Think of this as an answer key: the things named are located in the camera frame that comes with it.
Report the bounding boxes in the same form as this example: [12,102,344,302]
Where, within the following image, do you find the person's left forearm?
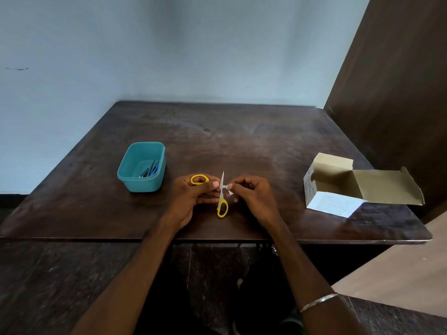
[71,219,179,335]

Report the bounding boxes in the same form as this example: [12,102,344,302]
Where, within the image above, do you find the black metal table frame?
[171,242,277,257]

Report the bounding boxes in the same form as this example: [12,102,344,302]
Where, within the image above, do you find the person's right hand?
[226,174,284,235]

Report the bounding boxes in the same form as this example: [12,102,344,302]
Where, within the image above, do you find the person's right forearm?
[268,223,371,335]

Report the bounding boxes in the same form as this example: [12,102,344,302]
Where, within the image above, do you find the beige board surface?
[331,211,447,318]

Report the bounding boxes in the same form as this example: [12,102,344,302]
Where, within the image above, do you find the teal plastic container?
[117,141,167,193]

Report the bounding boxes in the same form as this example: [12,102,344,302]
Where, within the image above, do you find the silver bracelet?
[299,293,340,314]

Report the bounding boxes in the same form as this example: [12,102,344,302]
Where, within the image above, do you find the yellow handled scissors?
[190,171,234,219]

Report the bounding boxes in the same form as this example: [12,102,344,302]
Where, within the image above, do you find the white cardboard box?
[303,152,425,219]

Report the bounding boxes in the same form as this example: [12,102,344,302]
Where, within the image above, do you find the brown wooden cabinet panel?
[323,0,447,220]

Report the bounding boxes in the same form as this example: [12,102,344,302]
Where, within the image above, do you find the person's left hand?
[160,174,221,234]

